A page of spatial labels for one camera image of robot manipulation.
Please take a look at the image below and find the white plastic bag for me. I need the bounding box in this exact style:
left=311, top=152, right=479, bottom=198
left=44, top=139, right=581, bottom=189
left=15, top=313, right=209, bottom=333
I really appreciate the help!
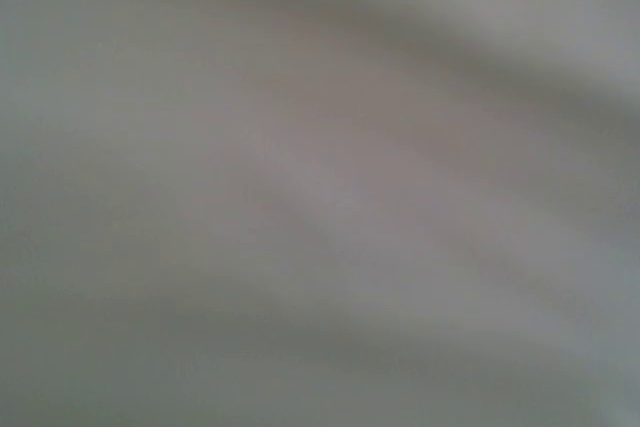
left=0, top=0, right=640, bottom=427

